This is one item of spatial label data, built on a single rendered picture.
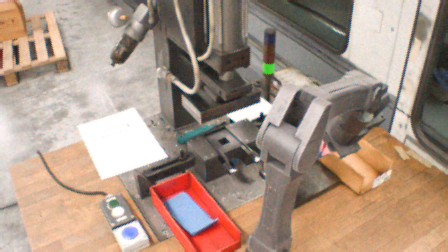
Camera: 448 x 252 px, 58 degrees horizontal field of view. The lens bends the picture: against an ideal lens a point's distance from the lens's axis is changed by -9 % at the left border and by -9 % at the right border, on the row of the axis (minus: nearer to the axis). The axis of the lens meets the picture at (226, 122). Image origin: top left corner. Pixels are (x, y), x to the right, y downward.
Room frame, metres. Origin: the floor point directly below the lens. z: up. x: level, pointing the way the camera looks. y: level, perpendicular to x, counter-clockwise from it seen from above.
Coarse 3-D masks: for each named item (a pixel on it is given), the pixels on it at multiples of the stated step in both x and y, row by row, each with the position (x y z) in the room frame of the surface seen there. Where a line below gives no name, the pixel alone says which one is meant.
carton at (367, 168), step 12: (360, 144) 0.97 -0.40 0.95; (324, 156) 0.94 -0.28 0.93; (336, 156) 0.90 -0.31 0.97; (348, 156) 0.97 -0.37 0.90; (360, 156) 0.96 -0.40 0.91; (372, 156) 0.93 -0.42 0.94; (384, 156) 0.89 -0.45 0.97; (336, 168) 0.89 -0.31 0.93; (348, 168) 0.86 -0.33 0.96; (360, 168) 0.92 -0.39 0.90; (372, 168) 0.91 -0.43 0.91; (384, 168) 0.88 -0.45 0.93; (348, 180) 0.85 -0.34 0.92; (360, 180) 0.82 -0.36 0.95; (372, 180) 0.84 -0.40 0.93; (384, 180) 0.86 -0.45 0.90; (360, 192) 0.81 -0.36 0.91
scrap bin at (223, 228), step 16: (176, 176) 0.84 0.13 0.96; (192, 176) 0.84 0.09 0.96; (160, 192) 0.81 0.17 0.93; (176, 192) 0.83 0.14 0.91; (192, 192) 0.83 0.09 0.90; (160, 208) 0.75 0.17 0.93; (208, 208) 0.77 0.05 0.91; (176, 224) 0.67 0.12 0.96; (224, 224) 0.70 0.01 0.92; (192, 240) 0.67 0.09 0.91; (208, 240) 0.67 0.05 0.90; (224, 240) 0.67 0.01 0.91; (240, 240) 0.65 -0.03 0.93
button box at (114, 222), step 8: (48, 168) 0.92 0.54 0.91; (64, 184) 0.85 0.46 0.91; (80, 192) 0.83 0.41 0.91; (88, 192) 0.82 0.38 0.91; (96, 192) 0.82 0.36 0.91; (104, 192) 0.82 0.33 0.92; (104, 200) 0.78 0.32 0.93; (120, 200) 0.78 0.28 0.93; (104, 208) 0.75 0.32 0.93; (128, 208) 0.75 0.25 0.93; (104, 216) 0.74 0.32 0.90; (112, 216) 0.72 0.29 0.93; (120, 216) 0.72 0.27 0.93; (128, 216) 0.72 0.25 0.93; (112, 224) 0.69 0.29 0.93; (120, 224) 0.70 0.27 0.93
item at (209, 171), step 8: (224, 144) 0.97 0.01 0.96; (256, 144) 0.96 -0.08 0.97; (192, 152) 0.93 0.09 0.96; (232, 152) 0.92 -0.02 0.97; (240, 152) 0.93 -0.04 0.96; (256, 152) 0.96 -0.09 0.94; (200, 160) 0.89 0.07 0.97; (216, 160) 0.89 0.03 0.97; (248, 160) 0.95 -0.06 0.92; (200, 168) 0.90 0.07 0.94; (208, 168) 0.88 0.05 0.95; (216, 168) 0.89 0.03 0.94; (224, 168) 0.91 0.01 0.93; (200, 176) 0.90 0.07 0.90; (208, 176) 0.88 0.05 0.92; (216, 176) 0.89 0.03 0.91
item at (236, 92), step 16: (192, 64) 1.04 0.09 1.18; (208, 80) 0.97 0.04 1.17; (224, 80) 0.95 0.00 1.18; (240, 80) 0.95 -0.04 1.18; (192, 96) 0.94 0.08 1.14; (208, 96) 0.94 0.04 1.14; (224, 96) 0.90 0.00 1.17; (240, 96) 0.94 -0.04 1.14; (256, 96) 0.96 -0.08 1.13; (192, 112) 0.91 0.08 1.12; (208, 112) 0.88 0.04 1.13; (224, 112) 0.91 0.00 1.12
